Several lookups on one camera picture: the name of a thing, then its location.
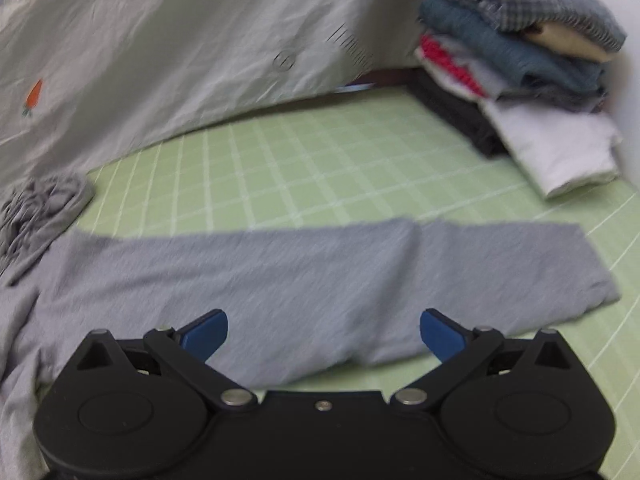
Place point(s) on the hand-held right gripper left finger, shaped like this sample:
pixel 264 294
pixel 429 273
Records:
pixel 205 332

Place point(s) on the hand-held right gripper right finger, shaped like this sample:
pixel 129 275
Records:
pixel 440 332

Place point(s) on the grey zip hoodie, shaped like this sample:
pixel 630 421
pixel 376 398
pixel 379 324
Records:
pixel 250 280

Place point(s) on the green checked mat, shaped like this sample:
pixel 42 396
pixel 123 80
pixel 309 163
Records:
pixel 325 170

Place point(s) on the black folded garment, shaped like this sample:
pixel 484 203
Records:
pixel 460 115

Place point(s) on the light grey folded garment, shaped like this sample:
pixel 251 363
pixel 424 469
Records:
pixel 486 78

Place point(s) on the red and white folded garment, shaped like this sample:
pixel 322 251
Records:
pixel 440 55

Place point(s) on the grey carrot print bed sheet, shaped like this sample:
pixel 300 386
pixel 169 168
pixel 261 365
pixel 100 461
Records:
pixel 175 50

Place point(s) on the teal folded garment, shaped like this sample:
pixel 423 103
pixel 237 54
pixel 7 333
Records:
pixel 500 50

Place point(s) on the cream folded garment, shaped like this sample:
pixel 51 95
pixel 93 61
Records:
pixel 565 40

